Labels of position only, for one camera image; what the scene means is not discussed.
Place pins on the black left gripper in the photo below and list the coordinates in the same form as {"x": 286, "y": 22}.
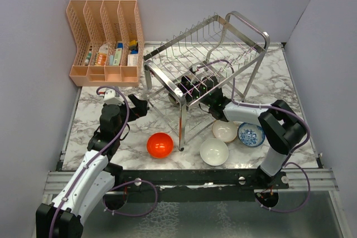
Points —
{"x": 140, "y": 110}

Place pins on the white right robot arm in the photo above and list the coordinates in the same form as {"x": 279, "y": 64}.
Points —
{"x": 284, "y": 129}

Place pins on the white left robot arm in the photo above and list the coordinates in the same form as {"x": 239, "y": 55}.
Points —
{"x": 66, "y": 215}

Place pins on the beige speckled bowl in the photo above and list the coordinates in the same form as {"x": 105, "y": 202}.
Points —
{"x": 225, "y": 131}

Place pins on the red bowl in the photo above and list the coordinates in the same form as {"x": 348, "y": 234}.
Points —
{"x": 160, "y": 145}

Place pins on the blue and white bowl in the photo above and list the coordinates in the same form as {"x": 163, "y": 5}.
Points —
{"x": 251, "y": 135}

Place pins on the cream bottle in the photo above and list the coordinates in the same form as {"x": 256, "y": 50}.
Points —
{"x": 133, "y": 58}

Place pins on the white blue tube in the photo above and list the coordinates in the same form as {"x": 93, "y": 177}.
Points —
{"x": 118, "y": 55}

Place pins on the peach plastic file organizer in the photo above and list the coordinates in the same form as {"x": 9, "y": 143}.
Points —
{"x": 95, "y": 22}

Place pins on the orange white packet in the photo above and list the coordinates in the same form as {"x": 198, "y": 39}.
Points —
{"x": 101, "y": 55}

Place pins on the small green white tube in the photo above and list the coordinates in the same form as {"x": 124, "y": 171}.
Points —
{"x": 88, "y": 58}

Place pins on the steel wire dish rack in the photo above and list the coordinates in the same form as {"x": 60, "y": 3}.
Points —
{"x": 231, "y": 48}

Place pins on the black aluminium frame rail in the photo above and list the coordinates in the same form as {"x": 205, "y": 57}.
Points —
{"x": 194, "y": 185}

